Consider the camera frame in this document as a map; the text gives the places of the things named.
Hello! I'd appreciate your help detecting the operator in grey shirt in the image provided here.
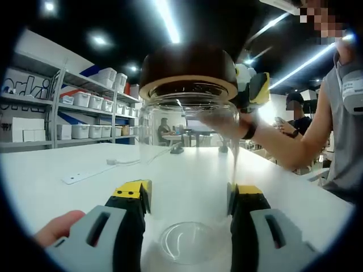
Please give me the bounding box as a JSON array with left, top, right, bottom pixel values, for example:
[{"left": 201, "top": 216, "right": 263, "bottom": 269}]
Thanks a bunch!
[{"left": 322, "top": 50, "right": 363, "bottom": 204}]

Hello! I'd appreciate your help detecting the computer monitor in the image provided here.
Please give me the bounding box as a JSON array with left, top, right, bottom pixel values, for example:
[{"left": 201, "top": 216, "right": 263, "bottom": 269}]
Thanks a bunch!
[{"left": 187, "top": 119, "right": 205, "bottom": 133}]

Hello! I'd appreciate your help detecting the brown wooden lid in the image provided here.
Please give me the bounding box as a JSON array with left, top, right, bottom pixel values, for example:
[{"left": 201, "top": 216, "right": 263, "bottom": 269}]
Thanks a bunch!
[{"left": 138, "top": 42, "right": 239, "bottom": 106}]

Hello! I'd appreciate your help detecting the white chair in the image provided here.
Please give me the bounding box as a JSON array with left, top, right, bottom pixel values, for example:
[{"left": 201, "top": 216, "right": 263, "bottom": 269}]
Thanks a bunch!
[{"left": 305, "top": 167, "right": 332, "bottom": 186}]

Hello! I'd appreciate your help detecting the white table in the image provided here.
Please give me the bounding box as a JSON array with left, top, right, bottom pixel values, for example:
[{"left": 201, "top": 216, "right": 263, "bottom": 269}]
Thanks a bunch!
[{"left": 0, "top": 142, "right": 355, "bottom": 272}]

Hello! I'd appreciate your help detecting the grey shelf rack with bins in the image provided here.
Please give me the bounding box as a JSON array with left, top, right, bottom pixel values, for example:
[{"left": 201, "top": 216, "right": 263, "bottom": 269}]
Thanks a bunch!
[{"left": 52, "top": 69, "right": 142, "bottom": 148}]

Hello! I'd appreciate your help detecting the stack of white boxes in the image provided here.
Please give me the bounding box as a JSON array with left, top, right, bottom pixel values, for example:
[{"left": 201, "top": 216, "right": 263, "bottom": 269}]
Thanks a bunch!
[{"left": 11, "top": 116, "right": 47, "bottom": 142}]

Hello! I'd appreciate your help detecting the white flat strip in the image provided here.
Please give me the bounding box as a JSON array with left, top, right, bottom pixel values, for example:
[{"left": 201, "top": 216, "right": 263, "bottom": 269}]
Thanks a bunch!
[{"left": 61, "top": 165, "right": 117, "bottom": 185}]

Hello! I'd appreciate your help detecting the clear glass coffee can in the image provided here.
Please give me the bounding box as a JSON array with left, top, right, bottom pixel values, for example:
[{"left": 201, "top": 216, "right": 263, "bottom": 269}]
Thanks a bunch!
[{"left": 138, "top": 93, "right": 241, "bottom": 266}]

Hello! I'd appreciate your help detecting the person's left hand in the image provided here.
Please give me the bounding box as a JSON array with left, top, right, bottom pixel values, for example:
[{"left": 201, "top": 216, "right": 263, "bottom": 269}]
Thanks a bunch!
[{"left": 33, "top": 210, "right": 86, "bottom": 249}]

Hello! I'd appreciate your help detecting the row of white storage bins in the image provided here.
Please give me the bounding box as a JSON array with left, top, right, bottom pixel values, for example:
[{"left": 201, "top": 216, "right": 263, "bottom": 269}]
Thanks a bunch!
[{"left": 61, "top": 67, "right": 141, "bottom": 139}]

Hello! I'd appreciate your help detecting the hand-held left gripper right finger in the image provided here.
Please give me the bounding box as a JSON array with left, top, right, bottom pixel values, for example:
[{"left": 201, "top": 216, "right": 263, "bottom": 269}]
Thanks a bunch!
[{"left": 226, "top": 182, "right": 318, "bottom": 272}]

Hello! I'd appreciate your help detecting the white grey worn device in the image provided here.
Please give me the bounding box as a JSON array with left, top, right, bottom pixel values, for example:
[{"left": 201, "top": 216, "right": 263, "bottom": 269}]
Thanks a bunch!
[{"left": 339, "top": 61, "right": 363, "bottom": 116}]

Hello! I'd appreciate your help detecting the grey metal shelf rack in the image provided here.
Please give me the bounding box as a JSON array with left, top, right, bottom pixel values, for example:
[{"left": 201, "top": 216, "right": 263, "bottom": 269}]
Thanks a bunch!
[{"left": 0, "top": 52, "right": 62, "bottom": 151}]

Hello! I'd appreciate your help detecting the long ceiling strip light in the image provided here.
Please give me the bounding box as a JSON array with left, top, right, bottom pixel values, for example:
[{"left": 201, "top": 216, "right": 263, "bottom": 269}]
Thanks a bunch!
[{"left": 155, "top": 0, "right": 182, "bottom": 44}]

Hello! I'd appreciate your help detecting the black wrist strap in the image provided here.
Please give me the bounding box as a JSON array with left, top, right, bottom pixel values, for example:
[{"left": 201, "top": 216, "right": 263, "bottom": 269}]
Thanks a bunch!
[{"left": 242, "top": 123, "right": 258, "bottom": 141}]

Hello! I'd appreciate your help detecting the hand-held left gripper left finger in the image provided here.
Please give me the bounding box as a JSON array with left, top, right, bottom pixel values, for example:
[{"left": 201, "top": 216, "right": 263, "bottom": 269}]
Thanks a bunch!
[{"left": 44, "top": 178, "right": 153, "bottom": 272}]

